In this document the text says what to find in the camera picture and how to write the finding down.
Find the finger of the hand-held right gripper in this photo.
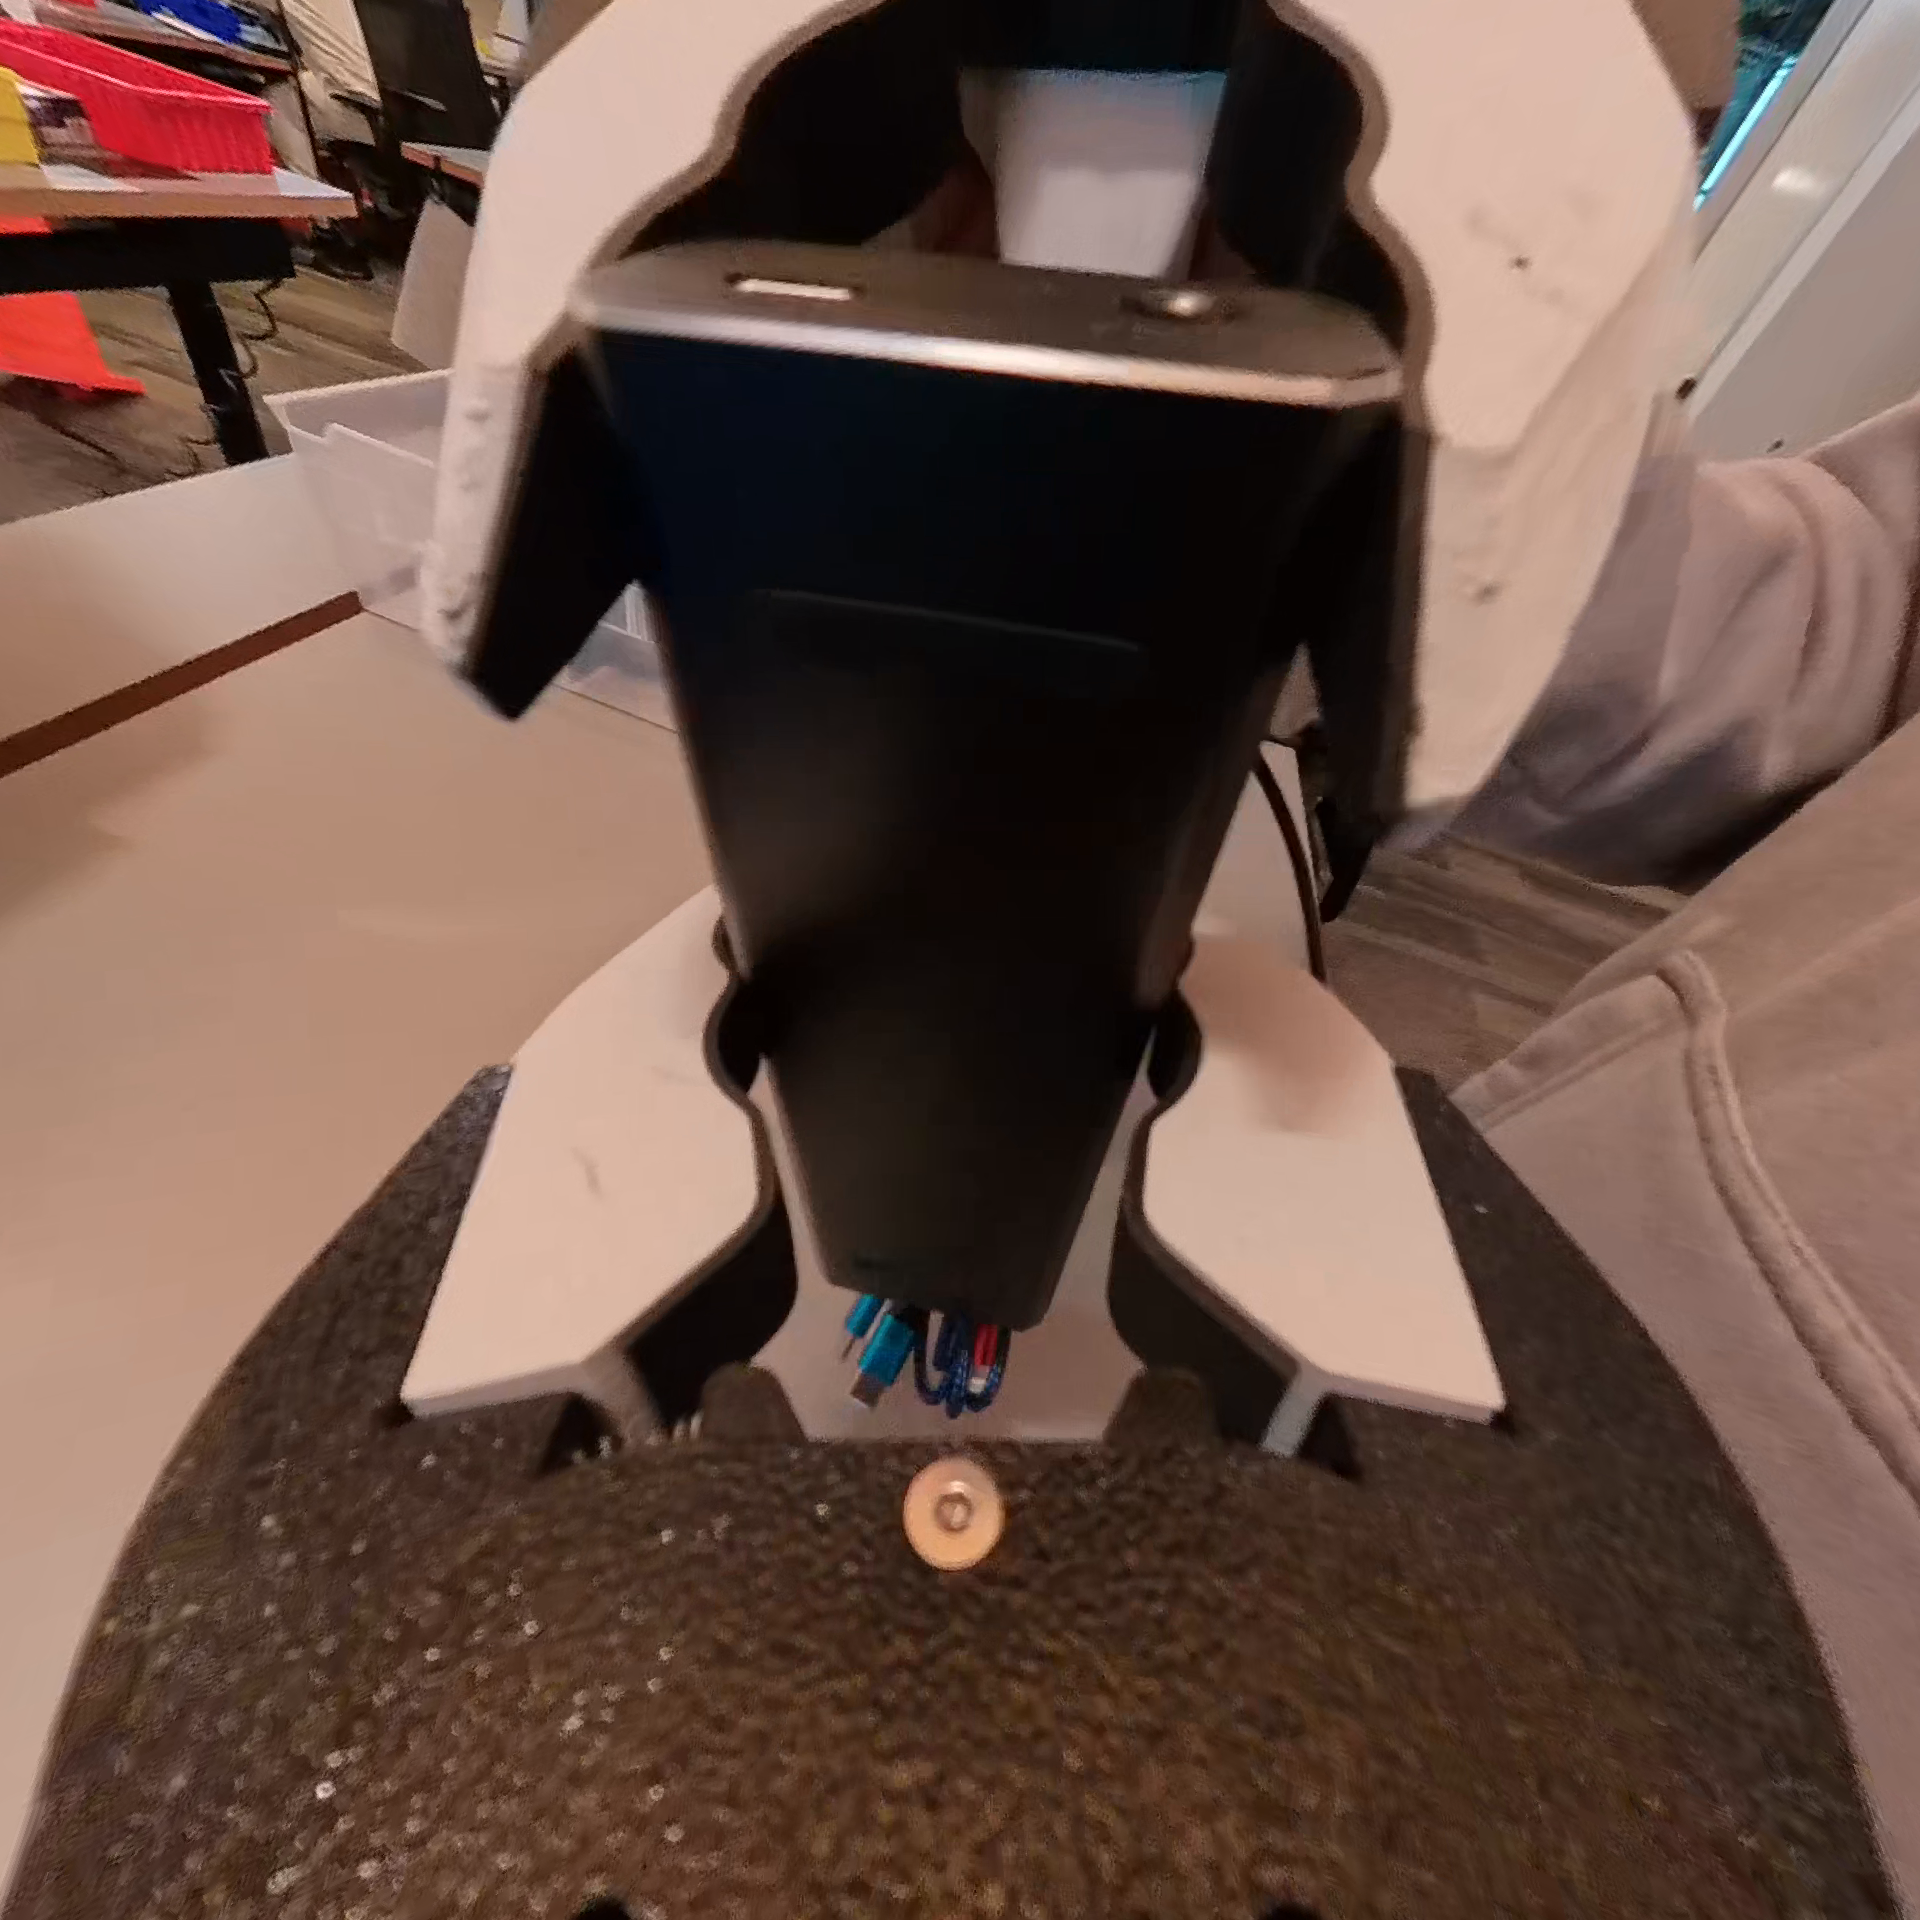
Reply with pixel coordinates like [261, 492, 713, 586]
[1275, 0, 1709, 824]
[417, 0, 845, 723]

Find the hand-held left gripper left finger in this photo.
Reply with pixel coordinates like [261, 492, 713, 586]
[402, 884, 799, 1422]

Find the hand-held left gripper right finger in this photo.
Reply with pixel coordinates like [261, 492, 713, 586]
[1107, 927, 1506, 1429]

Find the person's right forearm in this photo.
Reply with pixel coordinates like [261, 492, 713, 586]
[1411, 401, 1920, 890]

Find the black office chair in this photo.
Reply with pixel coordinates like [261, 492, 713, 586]
[348, 0, 505, 152]

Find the clear plastic container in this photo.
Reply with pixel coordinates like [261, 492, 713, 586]
[267, 365, 665, 726]

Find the black framed desk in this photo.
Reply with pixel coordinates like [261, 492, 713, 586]
[0, 162, 359, 469]

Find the red plastic bin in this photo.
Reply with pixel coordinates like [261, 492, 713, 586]
[0, 16, 279, 181]

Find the orange plastic object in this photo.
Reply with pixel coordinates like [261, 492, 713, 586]
[0, 291, 151, 401]

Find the bundle of coloured cables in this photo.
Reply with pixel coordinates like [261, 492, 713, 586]
[837, 1289, 1016, 1422]

